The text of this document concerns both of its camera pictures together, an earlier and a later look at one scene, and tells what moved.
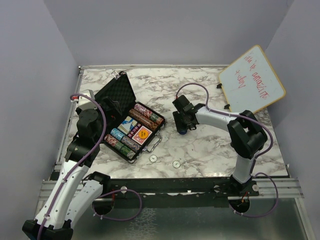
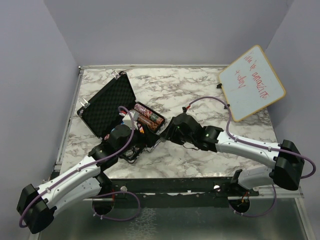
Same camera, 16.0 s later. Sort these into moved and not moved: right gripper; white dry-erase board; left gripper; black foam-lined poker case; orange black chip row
Moved: left gripper; right gripper
Not moved: orange black chip row; black foam-lined poker case; white dry-erase board
